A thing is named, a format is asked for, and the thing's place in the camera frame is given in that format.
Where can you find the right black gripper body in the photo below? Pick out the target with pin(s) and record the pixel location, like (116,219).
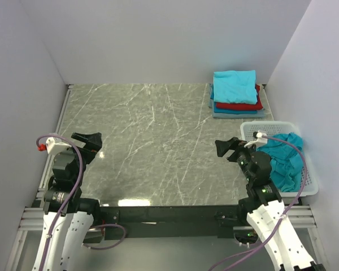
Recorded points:
(236,149)

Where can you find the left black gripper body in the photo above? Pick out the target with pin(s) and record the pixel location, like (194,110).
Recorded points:
(83,148)

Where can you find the teal t shirt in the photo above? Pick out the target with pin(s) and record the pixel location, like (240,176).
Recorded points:
(234,111)
(286,165)

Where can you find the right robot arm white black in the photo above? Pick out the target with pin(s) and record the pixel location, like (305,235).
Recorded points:
(264,209)

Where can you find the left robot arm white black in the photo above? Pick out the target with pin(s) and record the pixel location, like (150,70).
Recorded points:
(67,216)

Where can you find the white plastic laundry basket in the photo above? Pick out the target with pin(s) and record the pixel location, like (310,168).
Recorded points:
(287,133)

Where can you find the folded red t shirt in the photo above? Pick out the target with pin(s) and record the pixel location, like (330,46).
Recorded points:
(242,106)

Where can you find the folded grey blue t shirt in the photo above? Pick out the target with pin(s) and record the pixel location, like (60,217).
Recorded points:
(224,114)

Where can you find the folded teal t shirt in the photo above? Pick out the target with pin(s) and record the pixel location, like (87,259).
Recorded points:
(234,111)

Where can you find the folded light blue t shirt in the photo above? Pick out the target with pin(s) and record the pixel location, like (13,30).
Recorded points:
(235,87)

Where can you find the black base crossbar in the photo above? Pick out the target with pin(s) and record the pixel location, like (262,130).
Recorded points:
(175,221)

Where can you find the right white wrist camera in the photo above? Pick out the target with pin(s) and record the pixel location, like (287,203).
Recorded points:
(260,139)

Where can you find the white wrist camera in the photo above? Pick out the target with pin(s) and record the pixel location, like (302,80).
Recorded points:
(53,146)
(260,139)

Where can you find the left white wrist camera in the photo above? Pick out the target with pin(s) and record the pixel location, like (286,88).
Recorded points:
(53,146)

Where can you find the aluminium frame rail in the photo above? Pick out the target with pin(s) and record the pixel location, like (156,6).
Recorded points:
(31,221)

